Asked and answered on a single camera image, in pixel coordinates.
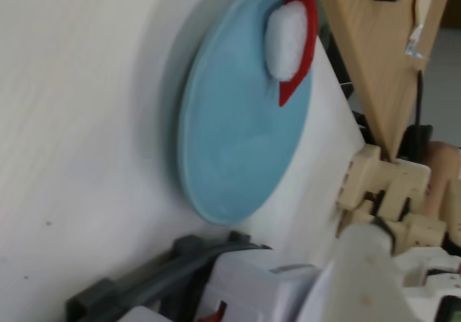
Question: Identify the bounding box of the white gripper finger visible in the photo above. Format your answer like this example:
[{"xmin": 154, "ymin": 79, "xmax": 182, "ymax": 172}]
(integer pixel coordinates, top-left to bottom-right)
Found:
[{"xmin": 298, "ymin": 224, "xmax": 411, "ymax": 322}]

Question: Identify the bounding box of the red tuna sushi toy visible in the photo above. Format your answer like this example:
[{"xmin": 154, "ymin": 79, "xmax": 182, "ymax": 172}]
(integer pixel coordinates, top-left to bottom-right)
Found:
[{"xmin": 264, "ymin": 0, "xmax": 321, "ymax": 107}]

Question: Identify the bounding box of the person bare forearm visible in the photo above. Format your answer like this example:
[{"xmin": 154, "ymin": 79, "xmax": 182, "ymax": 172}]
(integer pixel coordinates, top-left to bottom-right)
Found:
[{"xmin": 424, "ymin": 140, "xmax": 461, "ymax": 225}]

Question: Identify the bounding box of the white Shinkansen toy locomotive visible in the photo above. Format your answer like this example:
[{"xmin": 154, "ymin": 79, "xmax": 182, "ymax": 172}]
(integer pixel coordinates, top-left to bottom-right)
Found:
[{"xmin": 207, "ymin": 251, "xmax": 325, "ymax": 322}]

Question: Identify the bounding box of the blue round dish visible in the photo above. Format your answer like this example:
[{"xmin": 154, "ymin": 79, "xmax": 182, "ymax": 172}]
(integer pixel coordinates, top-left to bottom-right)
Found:
[{"xmin": 175, "ymin": 0, "xmax": 320, "ymax": 226}]

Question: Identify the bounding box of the light wooden board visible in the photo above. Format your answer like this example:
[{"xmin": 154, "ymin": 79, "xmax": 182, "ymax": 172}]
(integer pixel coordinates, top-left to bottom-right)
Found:
[{"xmin": 311, "ymin": 0, "xmax": 453, "ymax": 159}]

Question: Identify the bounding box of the black cable with plug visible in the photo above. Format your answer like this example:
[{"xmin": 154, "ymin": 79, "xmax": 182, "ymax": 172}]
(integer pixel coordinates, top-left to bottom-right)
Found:
[{"xmin": 406, "ymin": 68, "xmax": 434, "ymax": 150}]

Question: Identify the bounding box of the white cable with connector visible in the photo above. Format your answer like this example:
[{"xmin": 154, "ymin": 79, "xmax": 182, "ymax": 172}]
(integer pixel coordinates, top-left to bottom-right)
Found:
[{"xmin": 403, "ymin": 0, "xmax": 433, "ymax": 73}]

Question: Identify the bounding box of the grey circular toy rail track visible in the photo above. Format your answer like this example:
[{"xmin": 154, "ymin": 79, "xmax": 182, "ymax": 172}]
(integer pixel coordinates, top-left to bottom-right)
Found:
[{"xmin": 64, "ymin": 230, "xmax": 274, "ymax": 322}]

